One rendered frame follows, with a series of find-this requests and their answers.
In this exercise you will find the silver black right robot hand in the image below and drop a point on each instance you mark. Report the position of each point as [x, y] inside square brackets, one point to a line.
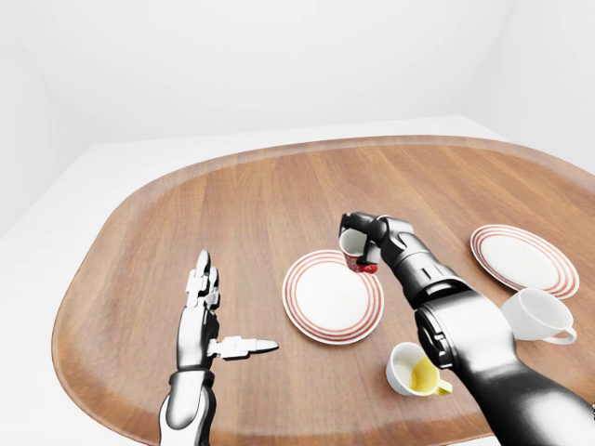
[369, 237]

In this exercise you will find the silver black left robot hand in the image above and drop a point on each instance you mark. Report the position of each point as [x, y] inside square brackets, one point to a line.
[197, 334]

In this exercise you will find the red mug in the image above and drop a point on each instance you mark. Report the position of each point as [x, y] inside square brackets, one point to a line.
[352, 250]

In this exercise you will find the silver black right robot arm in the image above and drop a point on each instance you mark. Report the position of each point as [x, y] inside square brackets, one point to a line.
[469, 344]

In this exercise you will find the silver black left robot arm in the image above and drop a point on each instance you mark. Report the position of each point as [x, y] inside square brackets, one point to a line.
[183, 409]

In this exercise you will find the white plate with red rings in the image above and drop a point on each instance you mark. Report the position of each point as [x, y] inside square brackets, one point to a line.
[523, 260]
[333, 296]

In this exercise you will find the yellow mug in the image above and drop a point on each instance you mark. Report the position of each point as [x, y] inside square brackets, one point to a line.
[416, 371]

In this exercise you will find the white mug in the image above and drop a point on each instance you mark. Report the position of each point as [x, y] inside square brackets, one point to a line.
[537, 313]

